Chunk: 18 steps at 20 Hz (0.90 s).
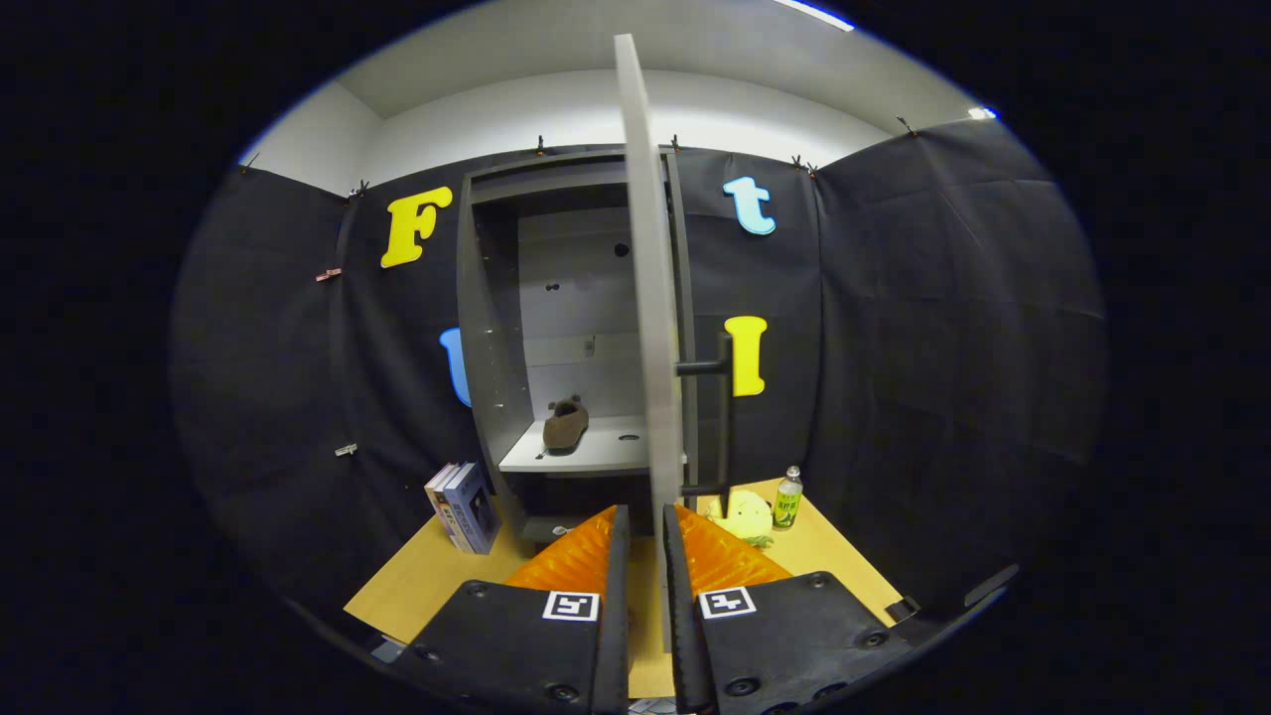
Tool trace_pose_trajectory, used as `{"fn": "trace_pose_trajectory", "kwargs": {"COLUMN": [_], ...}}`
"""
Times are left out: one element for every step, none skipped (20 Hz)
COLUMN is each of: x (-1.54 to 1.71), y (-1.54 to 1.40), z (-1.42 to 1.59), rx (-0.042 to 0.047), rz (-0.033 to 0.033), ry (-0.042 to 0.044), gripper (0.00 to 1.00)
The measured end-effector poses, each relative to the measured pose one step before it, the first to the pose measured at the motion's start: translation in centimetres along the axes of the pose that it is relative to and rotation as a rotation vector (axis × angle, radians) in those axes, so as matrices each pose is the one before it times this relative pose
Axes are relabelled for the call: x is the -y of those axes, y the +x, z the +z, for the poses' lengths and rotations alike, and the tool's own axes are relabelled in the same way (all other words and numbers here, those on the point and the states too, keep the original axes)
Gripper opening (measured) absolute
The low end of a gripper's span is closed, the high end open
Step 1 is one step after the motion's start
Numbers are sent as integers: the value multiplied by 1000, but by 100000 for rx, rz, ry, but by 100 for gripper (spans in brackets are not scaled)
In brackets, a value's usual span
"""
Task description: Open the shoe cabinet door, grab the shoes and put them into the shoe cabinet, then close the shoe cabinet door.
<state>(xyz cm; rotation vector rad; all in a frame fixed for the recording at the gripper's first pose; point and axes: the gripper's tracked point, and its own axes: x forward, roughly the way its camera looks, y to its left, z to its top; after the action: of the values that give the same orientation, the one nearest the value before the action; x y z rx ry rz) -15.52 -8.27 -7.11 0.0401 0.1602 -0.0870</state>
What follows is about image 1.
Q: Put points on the blue book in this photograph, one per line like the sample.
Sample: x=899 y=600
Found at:
x=475 y=508

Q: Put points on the red clothespin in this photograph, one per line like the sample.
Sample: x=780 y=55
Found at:
x=328 y=274

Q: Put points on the yellow plush toy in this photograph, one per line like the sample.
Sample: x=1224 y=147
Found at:
x=745 y=516

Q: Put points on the long ceiling light strip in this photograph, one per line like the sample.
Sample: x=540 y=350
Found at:
x=814 y=14

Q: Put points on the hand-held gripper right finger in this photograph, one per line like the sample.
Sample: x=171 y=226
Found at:
x=678 y=636

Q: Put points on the white cabinet shelf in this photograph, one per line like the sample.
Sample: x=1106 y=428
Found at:
x=586 y=452

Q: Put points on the plain brown fuzzy shoe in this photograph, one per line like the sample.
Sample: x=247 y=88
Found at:
x=566 y=424

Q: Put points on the black backdrop cloth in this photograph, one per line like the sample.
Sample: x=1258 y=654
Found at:
x=943 y=348

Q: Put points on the green drink bottle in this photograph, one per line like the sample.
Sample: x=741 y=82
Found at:
x=788 y=500

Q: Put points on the grey shoe cabinet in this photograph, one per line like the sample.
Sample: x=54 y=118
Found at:
x=492 y=348

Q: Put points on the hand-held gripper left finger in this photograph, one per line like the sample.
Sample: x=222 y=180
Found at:
x=619 y=636

